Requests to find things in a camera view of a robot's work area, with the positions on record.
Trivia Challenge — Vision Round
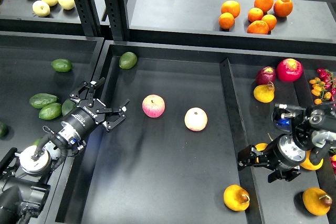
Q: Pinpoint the orange right lower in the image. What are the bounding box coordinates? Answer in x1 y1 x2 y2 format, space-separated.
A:
261 14 277 31

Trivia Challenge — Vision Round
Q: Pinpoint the black shelf post left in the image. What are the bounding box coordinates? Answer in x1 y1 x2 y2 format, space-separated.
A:
74 0 98 37

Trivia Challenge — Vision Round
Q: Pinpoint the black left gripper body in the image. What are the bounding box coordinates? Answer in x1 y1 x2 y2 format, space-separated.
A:
60 99 106 140

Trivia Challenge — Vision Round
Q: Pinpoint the black shelf post right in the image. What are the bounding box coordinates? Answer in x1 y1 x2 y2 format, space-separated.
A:
104 0 130 41

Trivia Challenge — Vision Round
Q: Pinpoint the small tomatoes right edge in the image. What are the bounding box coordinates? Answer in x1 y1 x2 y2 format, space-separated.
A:
329 148 336 174

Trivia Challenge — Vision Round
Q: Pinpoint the black shelf post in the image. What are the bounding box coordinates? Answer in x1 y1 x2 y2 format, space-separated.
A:
74 0 98 37
104 0 130 41

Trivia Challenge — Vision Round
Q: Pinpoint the black metal divider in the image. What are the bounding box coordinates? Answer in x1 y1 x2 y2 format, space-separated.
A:
219 59 261 223

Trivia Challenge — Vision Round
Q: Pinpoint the dark green avocado cluster right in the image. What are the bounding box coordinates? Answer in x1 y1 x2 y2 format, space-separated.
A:
61 99 76 116

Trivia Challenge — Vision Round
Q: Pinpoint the pale yellow pear front left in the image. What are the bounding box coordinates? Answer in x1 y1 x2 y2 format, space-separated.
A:
32 1 50 17

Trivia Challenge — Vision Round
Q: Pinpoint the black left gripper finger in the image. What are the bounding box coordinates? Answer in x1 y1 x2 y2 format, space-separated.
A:
94 99 130 132
69 77 106 110

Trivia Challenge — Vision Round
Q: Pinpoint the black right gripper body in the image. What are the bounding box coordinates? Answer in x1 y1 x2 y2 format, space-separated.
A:
263 134 306 181

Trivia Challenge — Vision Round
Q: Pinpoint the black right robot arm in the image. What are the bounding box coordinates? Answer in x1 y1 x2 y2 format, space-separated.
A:
237 102 335 183

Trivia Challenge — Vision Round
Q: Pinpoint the cherry tomato bunch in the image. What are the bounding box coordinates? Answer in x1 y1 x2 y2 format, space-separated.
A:
309 68 335 105

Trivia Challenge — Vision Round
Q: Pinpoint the pale yellow pear right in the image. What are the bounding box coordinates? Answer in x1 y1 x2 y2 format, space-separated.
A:
58 0 75 10

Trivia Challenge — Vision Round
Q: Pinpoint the orange lower left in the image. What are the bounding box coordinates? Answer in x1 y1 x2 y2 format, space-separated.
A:
218 12 235 29

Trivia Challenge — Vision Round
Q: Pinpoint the dark avocado left edge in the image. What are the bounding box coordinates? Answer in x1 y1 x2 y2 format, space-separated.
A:
0 122 8 138

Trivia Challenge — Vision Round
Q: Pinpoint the bright red apple right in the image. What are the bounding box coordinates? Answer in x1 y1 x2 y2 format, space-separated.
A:
276 58 303 82

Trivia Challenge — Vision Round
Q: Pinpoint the pale pink apple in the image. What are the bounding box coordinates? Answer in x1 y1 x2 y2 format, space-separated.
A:
184 107 208 132

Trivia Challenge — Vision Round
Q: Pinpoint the black left tray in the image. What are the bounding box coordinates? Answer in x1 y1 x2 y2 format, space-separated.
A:
1 31 103 223

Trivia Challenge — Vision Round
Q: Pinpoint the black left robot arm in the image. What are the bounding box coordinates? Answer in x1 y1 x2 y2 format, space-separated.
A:
1 78 130 223

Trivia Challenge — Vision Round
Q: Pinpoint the pink red apple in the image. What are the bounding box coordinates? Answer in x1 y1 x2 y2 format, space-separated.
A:
142 94 165 118

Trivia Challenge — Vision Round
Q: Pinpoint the orange front bottom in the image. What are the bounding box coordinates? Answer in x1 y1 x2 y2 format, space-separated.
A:
247 20 269 35

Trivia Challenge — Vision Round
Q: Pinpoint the green avocado tray corner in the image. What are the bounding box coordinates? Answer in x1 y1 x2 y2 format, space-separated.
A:
119 51 138 69

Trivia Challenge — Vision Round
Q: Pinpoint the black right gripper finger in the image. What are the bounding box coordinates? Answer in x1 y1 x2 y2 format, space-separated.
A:
267 169 282 183
237 145 270 171

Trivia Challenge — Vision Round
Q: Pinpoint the dark red apple right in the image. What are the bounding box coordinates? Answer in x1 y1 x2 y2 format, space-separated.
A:
255 67 276 85

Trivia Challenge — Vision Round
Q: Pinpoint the black centre tray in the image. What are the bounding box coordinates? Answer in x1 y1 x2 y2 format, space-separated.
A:
44 39 266 224

